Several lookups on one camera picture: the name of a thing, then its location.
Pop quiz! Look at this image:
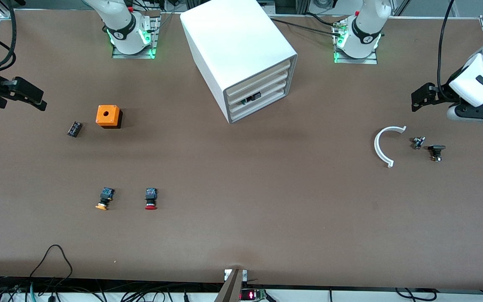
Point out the grey camera post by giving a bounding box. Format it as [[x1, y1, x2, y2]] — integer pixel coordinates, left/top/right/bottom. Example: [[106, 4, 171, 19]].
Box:
[[214, 268, 248, 302]]

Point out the black coiled cable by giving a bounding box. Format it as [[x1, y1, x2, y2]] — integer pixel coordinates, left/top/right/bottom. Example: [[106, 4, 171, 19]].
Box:
[[395, 287, 437, 302]]

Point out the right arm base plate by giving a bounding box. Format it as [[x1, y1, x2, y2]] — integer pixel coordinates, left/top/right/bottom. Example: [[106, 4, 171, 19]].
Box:
[[112, 10, 157, 59]]

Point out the red push button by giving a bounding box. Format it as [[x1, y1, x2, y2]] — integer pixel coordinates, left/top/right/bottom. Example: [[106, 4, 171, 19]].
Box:
[[144, 187, 158, 211]]

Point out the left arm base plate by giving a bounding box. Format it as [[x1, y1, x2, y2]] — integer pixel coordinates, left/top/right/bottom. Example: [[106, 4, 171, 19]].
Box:
[[333, 19, 378, 64]]

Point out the red lit electronic module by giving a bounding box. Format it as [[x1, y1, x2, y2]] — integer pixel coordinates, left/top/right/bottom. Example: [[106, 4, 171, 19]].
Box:
[[240, 289, 267, 302]]

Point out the black looped cable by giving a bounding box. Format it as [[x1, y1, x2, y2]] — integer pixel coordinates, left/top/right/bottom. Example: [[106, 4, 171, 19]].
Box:
[[30, 245, 73, 281]]

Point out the white curved plastic arc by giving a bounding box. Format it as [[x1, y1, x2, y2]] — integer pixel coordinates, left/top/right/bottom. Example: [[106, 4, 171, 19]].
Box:
[[374, 125, 407, 168]]

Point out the orange box with hole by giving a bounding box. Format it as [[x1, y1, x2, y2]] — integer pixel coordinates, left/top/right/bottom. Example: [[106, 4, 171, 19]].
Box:
[[96, 105, 123, 129]]

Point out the black base supply cable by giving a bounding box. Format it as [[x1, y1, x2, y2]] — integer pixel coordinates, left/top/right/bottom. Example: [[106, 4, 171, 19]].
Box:
[[271, 18, 345, 37]]

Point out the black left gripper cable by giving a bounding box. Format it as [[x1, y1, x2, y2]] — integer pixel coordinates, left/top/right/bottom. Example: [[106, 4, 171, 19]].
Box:
[[436, 0, 456, 101]]

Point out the yellow push button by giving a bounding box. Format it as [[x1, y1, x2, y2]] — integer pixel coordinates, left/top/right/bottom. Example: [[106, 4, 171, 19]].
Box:
[[95, 187, 115, 211]]

